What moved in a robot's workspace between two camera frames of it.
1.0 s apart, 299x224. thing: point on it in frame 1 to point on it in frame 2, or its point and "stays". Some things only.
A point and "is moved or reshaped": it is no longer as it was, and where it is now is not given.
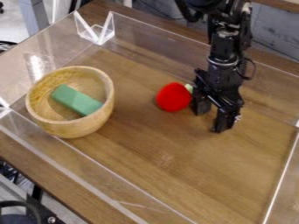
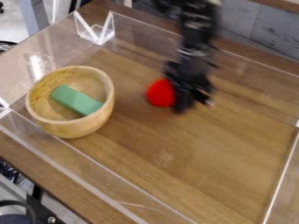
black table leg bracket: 47,216 stays
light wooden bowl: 69,101 stays
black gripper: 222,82 to 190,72
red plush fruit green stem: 172,96 is moved or reshaped
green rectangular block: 75,99 stays
